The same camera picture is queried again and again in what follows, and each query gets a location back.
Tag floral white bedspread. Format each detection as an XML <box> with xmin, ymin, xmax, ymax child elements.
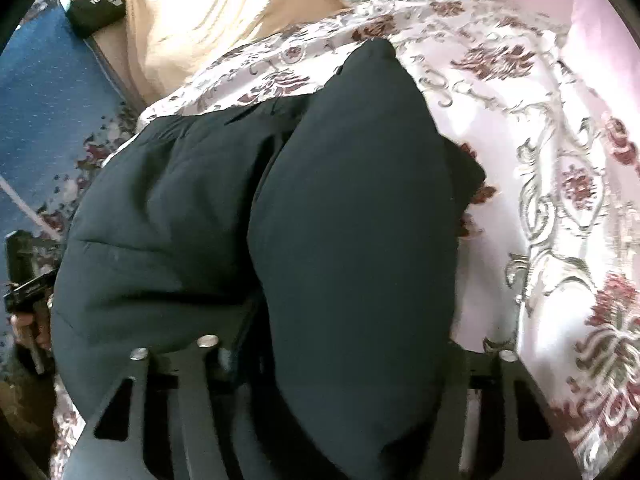
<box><xmin>50</xmin><ymin>0</ymin><xmax>640</xmax><ymax>480</ymax></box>

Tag black bag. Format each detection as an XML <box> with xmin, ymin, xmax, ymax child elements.
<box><xmin>65</xmin><ymin>0</ymin><xmax>127</xmax><ymax>40</ymax></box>

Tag black garment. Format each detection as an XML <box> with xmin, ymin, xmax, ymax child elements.
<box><xmin>50</xmin><ymin>37</ymin><xmax>488</xmax><ymax>480</ymax></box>

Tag pink cloth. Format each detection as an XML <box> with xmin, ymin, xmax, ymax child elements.
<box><xmin>477</xmin><ymin>0</ymin><xmax>640</xmax><ymax>93</ymax></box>

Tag white cord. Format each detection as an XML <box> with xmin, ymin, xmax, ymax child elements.
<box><xmin>0</xmin><ymin>177</ymin><xmax>66</xmax><ymax>242</ymax></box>

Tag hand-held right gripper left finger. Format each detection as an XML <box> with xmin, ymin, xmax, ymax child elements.
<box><xmin>65</xmin><ymin>305</ymin><xmax>261</xmax><ymax>480</ymax></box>

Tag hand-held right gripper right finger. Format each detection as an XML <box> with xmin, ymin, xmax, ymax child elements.
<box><xmin>437</xmin><ymin>342</ymin><xmax>576</xmax><ymax>480</ymax></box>

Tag person's left hand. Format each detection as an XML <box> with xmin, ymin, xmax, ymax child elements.
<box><xmin>10</xmin><ymin>302</ymin><xmax>55</xmax><ymax>361</ymax></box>

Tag blue patterned rug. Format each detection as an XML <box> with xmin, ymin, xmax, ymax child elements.
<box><xmin>0</xmin><ymin>5</ymin><xmax>146</xmax><ymax>378</ymax></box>

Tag cream blanket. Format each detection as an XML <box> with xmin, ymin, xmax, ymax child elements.
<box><xmin>107</xmin><ymin>0</ymin><xmax>361</xmax><ymax>107</ymax></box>

